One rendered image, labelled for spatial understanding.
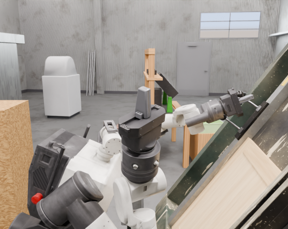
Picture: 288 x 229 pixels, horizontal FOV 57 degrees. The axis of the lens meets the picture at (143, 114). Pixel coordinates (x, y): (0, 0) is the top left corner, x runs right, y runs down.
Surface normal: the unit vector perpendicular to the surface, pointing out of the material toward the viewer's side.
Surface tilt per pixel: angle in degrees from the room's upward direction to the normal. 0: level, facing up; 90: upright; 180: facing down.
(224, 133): 90
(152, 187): 106
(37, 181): 90
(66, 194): 54
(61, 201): 65
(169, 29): 90
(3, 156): 90
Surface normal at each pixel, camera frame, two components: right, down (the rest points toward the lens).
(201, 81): -0.14, 0.22
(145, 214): -0.11, -0.98
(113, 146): 0.30, 0.37
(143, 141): 0.77, 0.34
